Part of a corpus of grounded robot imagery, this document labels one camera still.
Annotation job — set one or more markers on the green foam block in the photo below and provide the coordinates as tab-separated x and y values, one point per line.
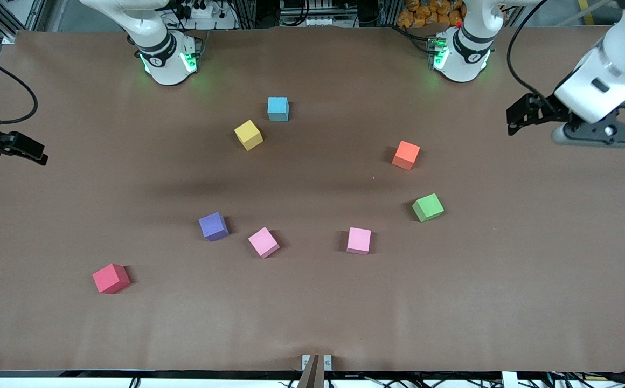
428	207

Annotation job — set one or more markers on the pink foam block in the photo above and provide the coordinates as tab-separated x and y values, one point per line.
263	242
359	240

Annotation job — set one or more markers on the purple foam block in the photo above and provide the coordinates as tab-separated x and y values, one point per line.
213	226

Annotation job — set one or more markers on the yellow foam block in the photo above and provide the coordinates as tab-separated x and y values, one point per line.
248	134

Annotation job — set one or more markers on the blue foam block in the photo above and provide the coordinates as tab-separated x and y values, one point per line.
278	108

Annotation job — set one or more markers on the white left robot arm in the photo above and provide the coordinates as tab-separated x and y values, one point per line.
466	54

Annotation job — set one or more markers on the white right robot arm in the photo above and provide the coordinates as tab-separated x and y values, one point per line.
167	54

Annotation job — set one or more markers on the orange foam block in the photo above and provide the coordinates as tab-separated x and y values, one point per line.
405	154

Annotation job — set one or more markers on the pile of orange objects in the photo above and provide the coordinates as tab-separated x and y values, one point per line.
420	13

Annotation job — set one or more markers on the red foam block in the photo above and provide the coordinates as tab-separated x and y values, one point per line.
110	278

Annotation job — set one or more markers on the white power strip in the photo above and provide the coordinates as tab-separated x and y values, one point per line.
312	21
199	11

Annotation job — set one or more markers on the white edge tag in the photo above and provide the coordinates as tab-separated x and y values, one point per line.
509	380

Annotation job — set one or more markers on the brown table mat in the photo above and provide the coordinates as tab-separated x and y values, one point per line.
312	302

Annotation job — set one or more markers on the aluminium frame post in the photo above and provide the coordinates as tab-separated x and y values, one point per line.
13	21

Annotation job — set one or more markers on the silver bracket plate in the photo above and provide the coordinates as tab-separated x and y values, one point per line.
327	362

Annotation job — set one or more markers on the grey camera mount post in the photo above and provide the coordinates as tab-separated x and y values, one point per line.
311	374

